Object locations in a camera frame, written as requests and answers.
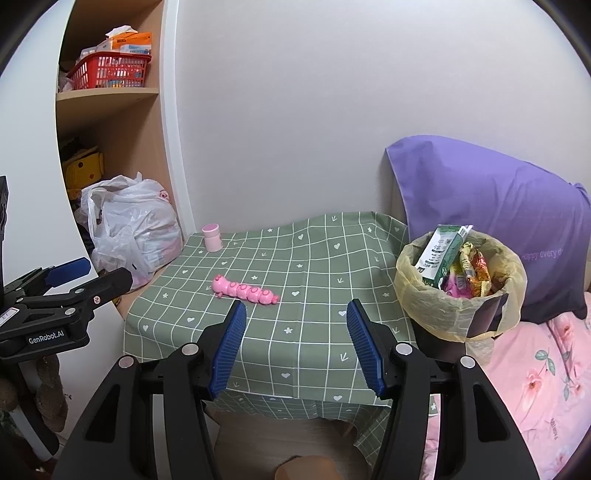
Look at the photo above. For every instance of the pink cup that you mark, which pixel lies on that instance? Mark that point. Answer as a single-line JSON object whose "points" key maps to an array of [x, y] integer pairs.
{"points": [[212, 237]]}

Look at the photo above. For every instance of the red plastic basket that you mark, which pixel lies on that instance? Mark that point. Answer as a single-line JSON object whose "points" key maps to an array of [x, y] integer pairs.
{"points": [[111, 74]]}

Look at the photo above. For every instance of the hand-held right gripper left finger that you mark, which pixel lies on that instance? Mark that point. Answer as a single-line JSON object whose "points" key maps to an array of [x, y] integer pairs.
{"points": [[228, 350]]}

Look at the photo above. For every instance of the pink floral blanket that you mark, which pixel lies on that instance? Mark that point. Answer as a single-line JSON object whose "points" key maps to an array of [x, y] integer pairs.
{"points": [[531, 392]]}

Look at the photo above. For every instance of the purple cloth on chair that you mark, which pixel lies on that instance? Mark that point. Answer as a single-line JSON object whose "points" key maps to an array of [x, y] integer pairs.
{"points": [[485, 198]]}

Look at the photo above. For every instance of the pink caterpillar toy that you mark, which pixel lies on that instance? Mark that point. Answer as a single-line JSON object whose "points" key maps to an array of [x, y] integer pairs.
{"points": [[244, 290]]}

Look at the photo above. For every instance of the yellow red snack wrapper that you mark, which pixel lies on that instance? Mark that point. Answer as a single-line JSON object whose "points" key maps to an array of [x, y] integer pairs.
{"points": [[478, 272]]}

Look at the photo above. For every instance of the black bin with yellow liner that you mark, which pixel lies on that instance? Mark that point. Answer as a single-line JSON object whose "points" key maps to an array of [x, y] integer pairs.
{"points": [[429, 300]]}

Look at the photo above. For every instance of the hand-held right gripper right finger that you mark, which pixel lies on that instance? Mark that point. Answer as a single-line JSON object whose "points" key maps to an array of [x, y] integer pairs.
{"points": [[364, 350]]}

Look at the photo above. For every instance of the orange tissue box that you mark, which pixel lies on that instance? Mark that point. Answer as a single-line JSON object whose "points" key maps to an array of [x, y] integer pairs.
{"points": [[131, 41]]}

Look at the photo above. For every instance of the brown fuzzy cloth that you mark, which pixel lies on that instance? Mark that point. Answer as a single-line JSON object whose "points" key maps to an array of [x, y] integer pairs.
{"points": [[51, 392]]}

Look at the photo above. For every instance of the white plastic bag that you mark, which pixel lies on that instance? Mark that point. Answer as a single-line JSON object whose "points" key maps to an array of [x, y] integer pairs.
{"points": [[138, 230]]}

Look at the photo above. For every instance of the green checked tablecloth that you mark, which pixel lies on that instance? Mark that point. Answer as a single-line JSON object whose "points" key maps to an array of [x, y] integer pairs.
{"points": [[300, 277]]}

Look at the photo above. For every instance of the green white carton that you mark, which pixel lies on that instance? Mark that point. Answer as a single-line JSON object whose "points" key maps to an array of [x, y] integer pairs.
{"points": [[436, 258]]}

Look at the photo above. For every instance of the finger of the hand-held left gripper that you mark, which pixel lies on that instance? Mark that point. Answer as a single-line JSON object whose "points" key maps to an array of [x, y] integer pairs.
{"points": [[69, 268], [111, 284]]}

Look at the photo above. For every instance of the wooden shelf unit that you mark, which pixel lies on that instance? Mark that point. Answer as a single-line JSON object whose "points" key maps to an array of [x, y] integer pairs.
{"points": [[129, 124]]}

